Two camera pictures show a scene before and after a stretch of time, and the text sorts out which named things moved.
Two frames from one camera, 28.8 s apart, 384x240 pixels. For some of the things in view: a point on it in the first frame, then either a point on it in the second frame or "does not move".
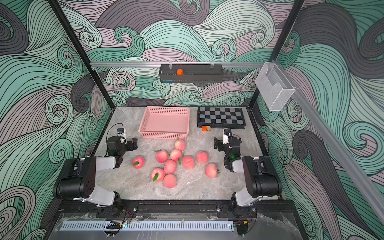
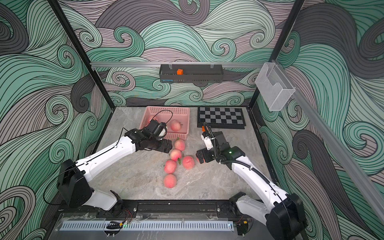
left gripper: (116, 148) to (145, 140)
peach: (211, 170) to (175, 125)
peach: (170, 166) does not move
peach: (175, 154) does not move
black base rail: (174, 207) does not move
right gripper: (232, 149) to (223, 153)
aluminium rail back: (111, 64) does not move
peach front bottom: (170, 181) does not move
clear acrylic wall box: (274, 87) does not move
